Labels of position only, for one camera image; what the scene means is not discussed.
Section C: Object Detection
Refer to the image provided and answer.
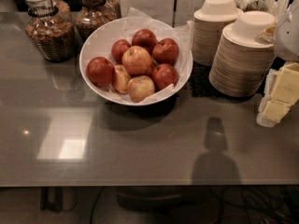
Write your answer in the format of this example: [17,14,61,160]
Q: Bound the glass granola jar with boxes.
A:
[75,0,117,41]
[25,0,76,63]

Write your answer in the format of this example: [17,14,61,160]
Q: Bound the glass granola jar front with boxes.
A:
[25,0,76,63]

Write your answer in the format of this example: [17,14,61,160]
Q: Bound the red apple back left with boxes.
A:
[111,39,131,63]

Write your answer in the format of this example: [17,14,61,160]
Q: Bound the black cable under table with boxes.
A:
[89,186,107,224]

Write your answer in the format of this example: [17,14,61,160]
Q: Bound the yellow-red apple centre top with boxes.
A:
[122,46,151,76]

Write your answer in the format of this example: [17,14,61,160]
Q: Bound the glass granola jar back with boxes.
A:
[75,0,117,41]

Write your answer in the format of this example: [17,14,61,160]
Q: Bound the large white bowl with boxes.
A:
[78,17,194,106]

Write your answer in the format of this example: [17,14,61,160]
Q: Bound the yellow apple front left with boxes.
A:
[112,64,131,94]

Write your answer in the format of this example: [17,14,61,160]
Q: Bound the white paper bowl liner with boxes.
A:
[101,8,192,106]

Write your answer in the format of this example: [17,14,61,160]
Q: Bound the stack paper bowls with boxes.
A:
[208,11,276,97]
[192,0,243,66]

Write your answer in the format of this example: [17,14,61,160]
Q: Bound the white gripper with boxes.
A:
[255,0,299,128]

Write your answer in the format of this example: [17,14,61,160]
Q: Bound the yellow-red apple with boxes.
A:
[122,46,151,76]
[127,76,155,103]

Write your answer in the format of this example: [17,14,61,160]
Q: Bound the back stack paper bowls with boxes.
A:
[192,0,243,66]

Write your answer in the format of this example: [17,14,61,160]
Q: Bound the front stack paper bowls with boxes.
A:
[208,11,276,97]

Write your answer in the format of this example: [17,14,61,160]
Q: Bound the red apple front right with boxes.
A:
[151,63,178,91]

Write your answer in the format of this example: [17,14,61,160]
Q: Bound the red apple back centre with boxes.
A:
[132,29,158,54]

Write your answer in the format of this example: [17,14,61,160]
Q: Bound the red apple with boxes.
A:
[86,57,115,87]
[151,63,178,91]
[111,39,131,63]
[152,38,179,64]
[132,29,158,54]

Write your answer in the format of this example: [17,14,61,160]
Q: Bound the yellow-red apple front centre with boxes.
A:
[127,76,155,103]

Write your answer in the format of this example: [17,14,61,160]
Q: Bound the black mat under stacks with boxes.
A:
[189,58,285,100]

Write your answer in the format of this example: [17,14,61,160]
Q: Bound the red apple far left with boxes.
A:
[86,57,115,87]

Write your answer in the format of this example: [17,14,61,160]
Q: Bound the red apple back right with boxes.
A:
[152,38,179,64]

